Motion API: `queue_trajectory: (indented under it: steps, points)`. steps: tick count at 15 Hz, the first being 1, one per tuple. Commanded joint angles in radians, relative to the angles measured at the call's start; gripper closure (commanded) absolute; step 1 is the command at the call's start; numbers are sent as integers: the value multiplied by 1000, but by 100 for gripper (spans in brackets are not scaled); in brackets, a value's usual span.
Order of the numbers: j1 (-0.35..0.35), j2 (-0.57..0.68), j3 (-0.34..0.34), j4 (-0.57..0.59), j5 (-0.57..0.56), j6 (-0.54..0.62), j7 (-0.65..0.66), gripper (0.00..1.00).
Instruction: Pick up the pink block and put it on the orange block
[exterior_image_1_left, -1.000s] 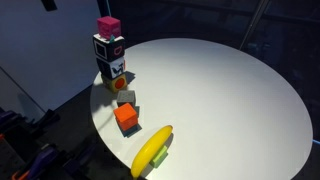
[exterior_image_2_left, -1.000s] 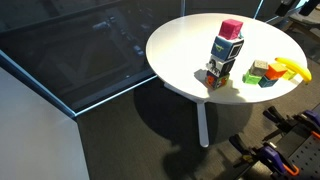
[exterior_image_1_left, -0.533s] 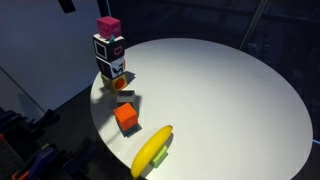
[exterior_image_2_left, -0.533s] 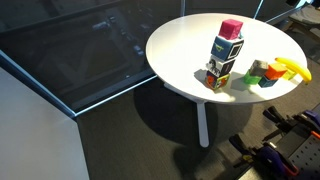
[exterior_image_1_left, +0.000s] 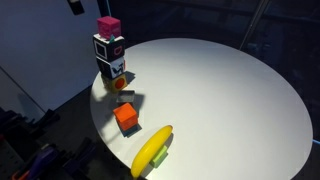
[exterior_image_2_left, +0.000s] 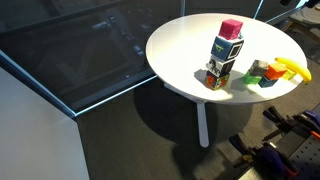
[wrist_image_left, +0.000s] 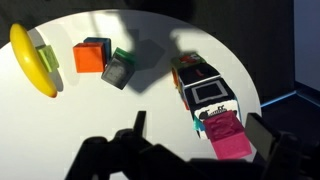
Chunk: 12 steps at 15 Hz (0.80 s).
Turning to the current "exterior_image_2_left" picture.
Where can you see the pink block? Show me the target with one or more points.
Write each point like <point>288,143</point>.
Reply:
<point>230,29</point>

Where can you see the grey dice block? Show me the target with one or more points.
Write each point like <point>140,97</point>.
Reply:
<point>258,68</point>

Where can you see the orange block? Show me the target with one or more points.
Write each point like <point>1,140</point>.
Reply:
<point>275,72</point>

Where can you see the small lime green block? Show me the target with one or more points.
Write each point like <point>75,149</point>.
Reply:
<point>288,75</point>

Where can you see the white table base legs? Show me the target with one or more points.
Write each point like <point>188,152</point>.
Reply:
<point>202,123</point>

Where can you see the yellow green fabric cube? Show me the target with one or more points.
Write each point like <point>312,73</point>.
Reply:
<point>216,82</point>

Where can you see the black white fabric cube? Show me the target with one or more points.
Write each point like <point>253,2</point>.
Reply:
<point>217,65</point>

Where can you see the blue black fabric cube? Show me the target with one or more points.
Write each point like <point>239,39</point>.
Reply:
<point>221,48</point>

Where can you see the black spring clamp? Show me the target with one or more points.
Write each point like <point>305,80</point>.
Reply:
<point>276,116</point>
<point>241,145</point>

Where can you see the purple orange bar clamp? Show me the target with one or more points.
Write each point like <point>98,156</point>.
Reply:
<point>276,158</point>
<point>311,118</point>

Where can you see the yellow banana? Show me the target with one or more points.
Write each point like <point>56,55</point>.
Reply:
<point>298,68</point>

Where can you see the black perforated mounting board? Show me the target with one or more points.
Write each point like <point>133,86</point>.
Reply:
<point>306,156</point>

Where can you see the grey chair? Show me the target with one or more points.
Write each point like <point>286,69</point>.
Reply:
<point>306,20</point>

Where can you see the metal window frame post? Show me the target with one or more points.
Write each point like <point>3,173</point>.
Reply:
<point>258,8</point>
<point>183,7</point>

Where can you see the blue lit window frame rail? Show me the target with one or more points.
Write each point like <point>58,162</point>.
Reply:
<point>40,86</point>

